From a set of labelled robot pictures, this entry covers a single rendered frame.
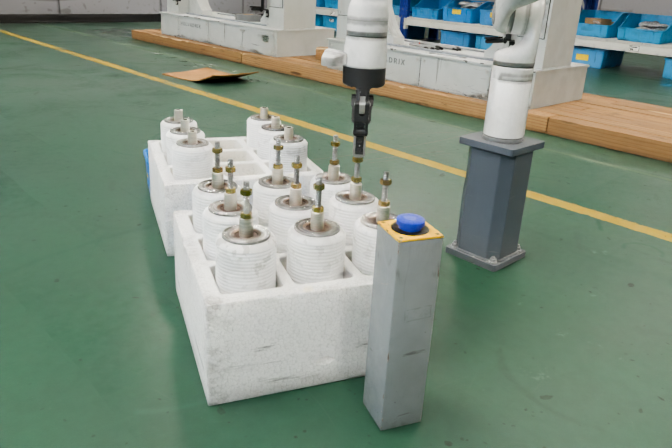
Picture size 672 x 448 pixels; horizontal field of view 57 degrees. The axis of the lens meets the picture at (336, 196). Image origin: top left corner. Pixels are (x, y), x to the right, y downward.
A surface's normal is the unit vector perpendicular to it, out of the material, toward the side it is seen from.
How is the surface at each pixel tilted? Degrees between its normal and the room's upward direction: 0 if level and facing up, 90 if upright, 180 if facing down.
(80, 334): 0
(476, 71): 90
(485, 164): 90
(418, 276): 90
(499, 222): 90
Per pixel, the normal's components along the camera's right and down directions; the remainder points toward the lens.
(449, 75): -0.72, 0.20
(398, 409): 0.36, 0.33
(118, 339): 0.05, -0.94
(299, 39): 0.69, 0.28
